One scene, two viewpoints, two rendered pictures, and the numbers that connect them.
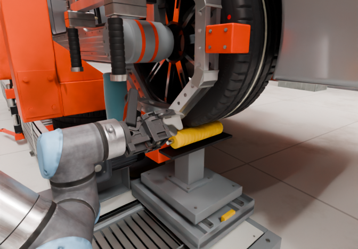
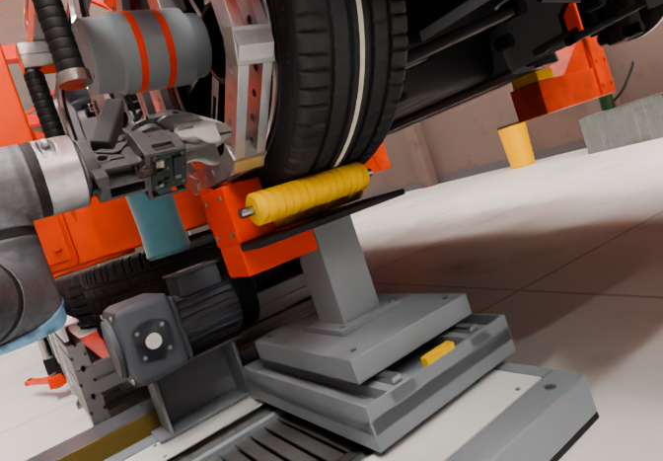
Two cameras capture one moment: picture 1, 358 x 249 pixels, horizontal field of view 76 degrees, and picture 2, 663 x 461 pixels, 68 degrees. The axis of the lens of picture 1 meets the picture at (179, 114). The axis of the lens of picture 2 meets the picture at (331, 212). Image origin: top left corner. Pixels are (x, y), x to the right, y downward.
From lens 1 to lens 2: 0.38 m
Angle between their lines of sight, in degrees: 15
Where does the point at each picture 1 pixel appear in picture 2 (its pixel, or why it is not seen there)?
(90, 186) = (18, 250)
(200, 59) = (221, 11)
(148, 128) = (134, 139)
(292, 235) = (631, 377)
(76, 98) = (98, 226)
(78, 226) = not seen: outside the picture
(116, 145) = (60, 168)
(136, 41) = (122, 38)
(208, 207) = (382, 343)
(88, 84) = not seen: hidden behind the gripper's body
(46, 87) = not seen: hidden behind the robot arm
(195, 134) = (298, 188)
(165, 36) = (183, 23)
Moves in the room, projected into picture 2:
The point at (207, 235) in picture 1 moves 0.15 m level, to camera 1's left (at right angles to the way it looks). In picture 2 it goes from (389, 399) to (300, 423)
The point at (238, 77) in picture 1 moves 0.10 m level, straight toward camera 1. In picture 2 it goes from (309, 22) to (280, 6)
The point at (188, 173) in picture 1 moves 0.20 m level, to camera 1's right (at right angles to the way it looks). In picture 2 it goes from (334, 295) to (430, 266)
